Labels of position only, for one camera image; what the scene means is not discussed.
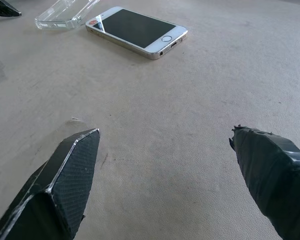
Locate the white and gold smartphone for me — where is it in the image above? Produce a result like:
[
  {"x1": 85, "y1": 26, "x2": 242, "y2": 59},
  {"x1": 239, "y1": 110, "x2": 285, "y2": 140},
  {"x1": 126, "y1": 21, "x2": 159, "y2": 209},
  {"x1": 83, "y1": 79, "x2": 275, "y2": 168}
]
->
[{"x1": 85, "y1": 6, "x2": 189, "y2": 61}]

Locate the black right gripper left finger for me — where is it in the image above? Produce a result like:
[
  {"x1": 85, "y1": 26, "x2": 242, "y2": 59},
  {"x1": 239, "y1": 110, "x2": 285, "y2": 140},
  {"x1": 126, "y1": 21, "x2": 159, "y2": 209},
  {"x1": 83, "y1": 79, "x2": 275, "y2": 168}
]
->
[{"x1": 0, "y1": 128, "x2": 101, "y2": 240}]

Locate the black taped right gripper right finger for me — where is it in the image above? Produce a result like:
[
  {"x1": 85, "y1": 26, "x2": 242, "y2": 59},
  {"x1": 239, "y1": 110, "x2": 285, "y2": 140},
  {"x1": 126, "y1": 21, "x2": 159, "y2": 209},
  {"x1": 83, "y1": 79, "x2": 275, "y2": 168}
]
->
[{"x1": 228, "y1": 124, "x2": 300, "y2": 240}]

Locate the clear plastic phone case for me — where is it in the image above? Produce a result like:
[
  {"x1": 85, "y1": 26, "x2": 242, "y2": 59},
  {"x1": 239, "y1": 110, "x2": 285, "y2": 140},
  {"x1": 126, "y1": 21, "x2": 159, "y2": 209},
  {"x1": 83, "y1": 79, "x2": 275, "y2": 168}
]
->
[{"x1": 34, "y1": 0, "x2": 101, "y2": 31}]

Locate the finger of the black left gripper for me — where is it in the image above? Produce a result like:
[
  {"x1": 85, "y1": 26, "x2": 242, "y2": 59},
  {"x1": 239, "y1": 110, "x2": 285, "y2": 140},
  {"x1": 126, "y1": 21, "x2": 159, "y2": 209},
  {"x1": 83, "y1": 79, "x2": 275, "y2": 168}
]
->
[{"x1": 0, "y1": 0, "x2": 22, "y2": 18}]

